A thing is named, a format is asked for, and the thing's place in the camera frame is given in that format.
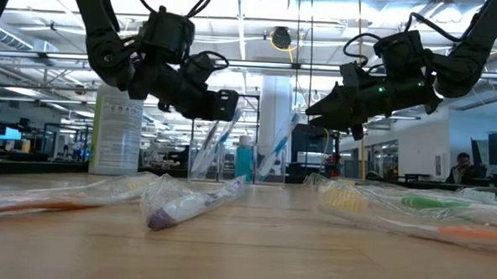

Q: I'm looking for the black ceiling cord reel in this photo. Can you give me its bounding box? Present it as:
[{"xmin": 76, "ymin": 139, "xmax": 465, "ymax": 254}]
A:
[{"xmin": 270, "ymin": 25, "xmax": 294, "ymax": 51}]

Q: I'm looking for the seated person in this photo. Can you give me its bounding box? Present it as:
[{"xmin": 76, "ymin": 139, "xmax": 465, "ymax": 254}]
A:
[{"xmin": 444, "ymin": 150, "xmax": 480, "ymax": 187}]

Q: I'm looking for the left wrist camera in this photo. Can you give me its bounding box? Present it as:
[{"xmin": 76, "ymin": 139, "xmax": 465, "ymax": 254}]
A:
[{"xmin": 179, "ymin": 50, "xmax": 231, "ymax": 89}]

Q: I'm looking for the orange toothbrush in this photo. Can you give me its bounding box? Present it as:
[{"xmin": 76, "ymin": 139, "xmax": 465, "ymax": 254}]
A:
[
  {"xmin": 301, "ymin": 171, "xmax": 497, "ymax": 255},
  {"xmin": 0, "ymin": 165, "xmax": 160, "ymax": 225}
]

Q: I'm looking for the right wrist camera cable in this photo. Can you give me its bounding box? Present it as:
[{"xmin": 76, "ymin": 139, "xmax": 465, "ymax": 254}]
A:
[{"xmin": 341, "ymin": 31, "xmax": 383, "ymax": 69}]

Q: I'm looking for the blue lit monitor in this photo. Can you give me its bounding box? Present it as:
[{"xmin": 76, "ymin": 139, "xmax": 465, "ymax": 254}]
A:
[{"xmin": 0, "ymin": 127, "xmax": 24, "ymax": 142}]

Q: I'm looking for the white wipes canister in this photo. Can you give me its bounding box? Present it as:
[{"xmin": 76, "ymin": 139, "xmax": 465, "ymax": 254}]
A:
[{"xmin": 87, "ymin": 84, "xmax": 146, "ymax": 177}]

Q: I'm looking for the white round column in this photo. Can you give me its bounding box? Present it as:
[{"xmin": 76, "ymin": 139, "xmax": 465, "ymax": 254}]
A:
[{"xmin": 258, "ymin": 76, "xmax": 296, "ymax": 147}]

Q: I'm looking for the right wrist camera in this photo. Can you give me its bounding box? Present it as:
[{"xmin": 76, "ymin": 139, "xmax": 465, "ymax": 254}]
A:
[{"xmin": 338, "ymin": 61, "xmax": 362, "ymax": 89}]

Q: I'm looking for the long ceiling light bar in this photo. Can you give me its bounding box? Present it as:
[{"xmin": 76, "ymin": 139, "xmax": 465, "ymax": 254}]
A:
[{"xmin": 0, "ymin": 50, "xmax": 497, "ymax": 81}]

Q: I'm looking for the black display panel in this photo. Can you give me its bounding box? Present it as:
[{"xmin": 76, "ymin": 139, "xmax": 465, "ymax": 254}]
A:
[{"xmin": 290, "ymin": 123, "xmax": 338, "ymax": 155}]

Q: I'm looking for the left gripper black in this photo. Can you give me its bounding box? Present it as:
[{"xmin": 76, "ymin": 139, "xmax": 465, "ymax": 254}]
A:
[{"xmin": 127, "ymin": 61, "xmax": 241, "ymax": 122}]

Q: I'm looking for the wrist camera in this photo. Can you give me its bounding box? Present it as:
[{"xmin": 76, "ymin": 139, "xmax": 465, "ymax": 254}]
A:
[
  {"xmin": 338, "ymin": 61, "xmax": 362, "ymax": 89},
  {"xmin": 179, "ymin": 50, "xmax": 231, "ymax": 89}
]

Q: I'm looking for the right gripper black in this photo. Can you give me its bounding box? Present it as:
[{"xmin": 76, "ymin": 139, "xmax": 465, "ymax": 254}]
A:
[{"xmin": 303, "ymin": 72, "xmax": 443, "ymax": 145}]

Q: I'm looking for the purple toothbrush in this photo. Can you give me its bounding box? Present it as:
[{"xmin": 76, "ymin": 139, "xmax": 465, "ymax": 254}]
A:
[{"xmin": 138, "ymin": 170, "xmax": 248, "ymax": 236}]

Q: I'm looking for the clear acrylic organizer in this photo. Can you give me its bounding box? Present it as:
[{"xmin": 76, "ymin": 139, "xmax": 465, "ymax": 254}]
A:
[{"xmin": 187, "ymin": 139, "xmax": 290, "ymax": 187}]

